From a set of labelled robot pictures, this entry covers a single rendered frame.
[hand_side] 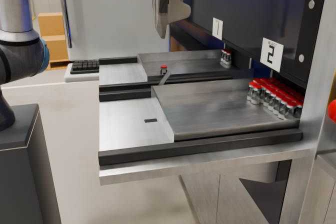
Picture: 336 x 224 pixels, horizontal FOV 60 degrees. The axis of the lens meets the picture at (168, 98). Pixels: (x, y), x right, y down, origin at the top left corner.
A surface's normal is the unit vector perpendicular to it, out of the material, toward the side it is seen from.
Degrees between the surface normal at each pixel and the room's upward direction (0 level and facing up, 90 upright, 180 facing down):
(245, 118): 0
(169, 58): 90
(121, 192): 0
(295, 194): 90
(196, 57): 90
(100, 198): 0
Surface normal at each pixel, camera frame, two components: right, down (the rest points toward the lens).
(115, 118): 0.00, -0.92
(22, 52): 0.51, 0.46
